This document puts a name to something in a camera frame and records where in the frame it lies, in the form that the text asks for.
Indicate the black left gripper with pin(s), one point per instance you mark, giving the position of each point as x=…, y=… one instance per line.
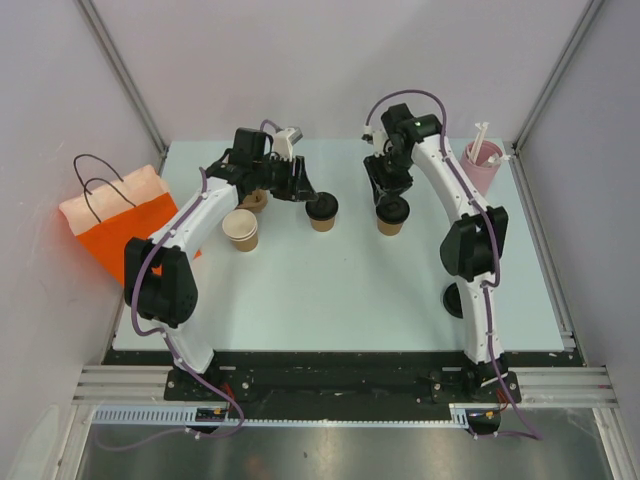
x=297, y=187

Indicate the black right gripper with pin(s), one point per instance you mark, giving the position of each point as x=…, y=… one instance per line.
x=382, y=182

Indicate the black cup lid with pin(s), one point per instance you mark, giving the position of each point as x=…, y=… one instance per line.
x=324, y=208
x=393, y=211

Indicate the brown pulp cup carrier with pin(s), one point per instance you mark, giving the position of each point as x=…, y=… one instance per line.
x=255, y=202

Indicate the stack of brown paper cups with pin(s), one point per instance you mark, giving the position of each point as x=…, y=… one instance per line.
x=241, y=228

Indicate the stack of black lids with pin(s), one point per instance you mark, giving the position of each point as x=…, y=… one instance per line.
x=452, y=302

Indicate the orange paper bag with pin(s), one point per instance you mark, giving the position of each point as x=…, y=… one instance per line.
x=109, y=213

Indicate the brown paper cup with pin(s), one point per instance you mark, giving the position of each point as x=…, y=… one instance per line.
x=388, y=228
x=322, y=224

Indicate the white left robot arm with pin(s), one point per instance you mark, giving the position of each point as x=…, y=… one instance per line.
x=159, y=282

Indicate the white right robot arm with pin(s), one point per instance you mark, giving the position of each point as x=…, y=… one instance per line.
x=473, y=246

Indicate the pink cylindrical holder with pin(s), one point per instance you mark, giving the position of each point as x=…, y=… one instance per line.
x=481, y=173

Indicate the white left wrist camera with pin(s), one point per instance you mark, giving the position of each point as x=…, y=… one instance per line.
x=284, y=140

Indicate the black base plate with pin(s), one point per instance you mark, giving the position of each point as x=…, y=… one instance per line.
x=252, y=375

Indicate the white cable duct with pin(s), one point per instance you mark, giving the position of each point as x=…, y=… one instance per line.
x=443, y=416

